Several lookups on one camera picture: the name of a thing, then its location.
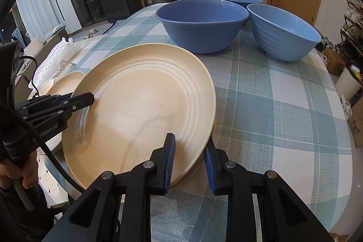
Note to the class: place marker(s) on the white plastic wrap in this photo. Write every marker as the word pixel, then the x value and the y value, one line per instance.
pixel 61 50

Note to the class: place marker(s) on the small beige dish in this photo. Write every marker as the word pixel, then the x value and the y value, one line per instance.
pixel 48 86

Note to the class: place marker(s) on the white curtain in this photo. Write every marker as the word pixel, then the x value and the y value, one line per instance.
pixel 32 12

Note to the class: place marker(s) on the person's left forearm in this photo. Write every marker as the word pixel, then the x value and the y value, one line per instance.
pixel 17 219

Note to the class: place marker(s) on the tan slipper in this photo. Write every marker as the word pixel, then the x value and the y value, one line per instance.
pixel 93 31
pixel 88 36

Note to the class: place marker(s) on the open cardboard box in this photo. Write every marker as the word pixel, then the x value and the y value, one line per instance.
pixel 35 46

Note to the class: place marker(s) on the brown cardboard box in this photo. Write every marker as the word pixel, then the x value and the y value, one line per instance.
pixel 334 62

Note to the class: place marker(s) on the light blue ribbed bowl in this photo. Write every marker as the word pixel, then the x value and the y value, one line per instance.
pixel 280 35

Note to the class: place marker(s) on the person's left hand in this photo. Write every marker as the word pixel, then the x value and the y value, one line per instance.
pixel 29 174

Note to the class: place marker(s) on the white trash bin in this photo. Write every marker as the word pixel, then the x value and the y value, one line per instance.
pixel 348 83

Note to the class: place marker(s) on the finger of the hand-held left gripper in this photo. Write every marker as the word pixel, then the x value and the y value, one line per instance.
pixel 82 100
pixel 42 100

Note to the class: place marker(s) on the striped rug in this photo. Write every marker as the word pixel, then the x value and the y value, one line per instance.
pixel 116 24

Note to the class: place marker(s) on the printed cardboard box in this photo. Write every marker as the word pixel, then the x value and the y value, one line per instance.
pixel 356 124

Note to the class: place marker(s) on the large beige plate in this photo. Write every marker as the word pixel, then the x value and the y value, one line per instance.
pixel 195 172
pixel 141 100

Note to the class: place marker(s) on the teal plaid tablecloth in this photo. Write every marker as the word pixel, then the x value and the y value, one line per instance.
pixel 269 106

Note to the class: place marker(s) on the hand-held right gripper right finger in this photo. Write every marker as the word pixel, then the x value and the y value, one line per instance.
pixel 209 168

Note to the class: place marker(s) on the shoe rack with shoes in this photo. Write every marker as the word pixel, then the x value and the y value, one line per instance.
pixel 353 21

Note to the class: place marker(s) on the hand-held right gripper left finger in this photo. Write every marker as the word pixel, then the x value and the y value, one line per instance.
pixel 170 162

